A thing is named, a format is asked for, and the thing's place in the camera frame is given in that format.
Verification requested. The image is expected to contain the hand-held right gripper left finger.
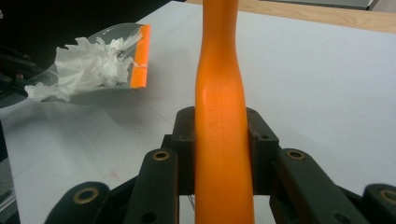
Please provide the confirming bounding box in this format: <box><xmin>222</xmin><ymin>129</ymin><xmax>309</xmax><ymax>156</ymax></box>
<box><xmin>169</xmin><ymin>105</ymin><xmax>197</xmax><ymax>196</ymax></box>

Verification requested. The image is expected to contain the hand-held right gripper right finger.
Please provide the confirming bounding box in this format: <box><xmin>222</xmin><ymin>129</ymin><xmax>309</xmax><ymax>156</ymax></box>
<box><xmin>246</xmin><ymin>106</ymin><xmax>280</xmax><ymax>196</ymax></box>

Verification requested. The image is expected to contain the orange brush handle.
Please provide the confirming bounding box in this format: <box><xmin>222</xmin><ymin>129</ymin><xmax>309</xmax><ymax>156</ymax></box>
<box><xmin>193</xmin><ymin>0</ymin><xmax>256</xmax><ymax>224</ymax></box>

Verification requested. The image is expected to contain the pile of torn white tissue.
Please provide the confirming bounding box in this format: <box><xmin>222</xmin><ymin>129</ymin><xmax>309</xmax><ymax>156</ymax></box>
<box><xmin>23</xmin><ymin>32</ymin><xmax>144</xmax><ymax>103</ymax></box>

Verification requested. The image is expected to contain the grey dustpan with orange edge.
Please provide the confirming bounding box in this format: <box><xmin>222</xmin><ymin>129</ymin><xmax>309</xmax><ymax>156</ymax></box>
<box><xmin>0</xmin><ymin>22</ymin><xmax>152</xmax><ymax>105</ymax></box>

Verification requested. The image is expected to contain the wooden table edge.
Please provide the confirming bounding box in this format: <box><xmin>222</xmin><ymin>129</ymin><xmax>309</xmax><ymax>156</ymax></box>
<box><xmin>186</xmin><ymin>0</ymin><xmax>396</xmax><ymax>35</ymax></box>

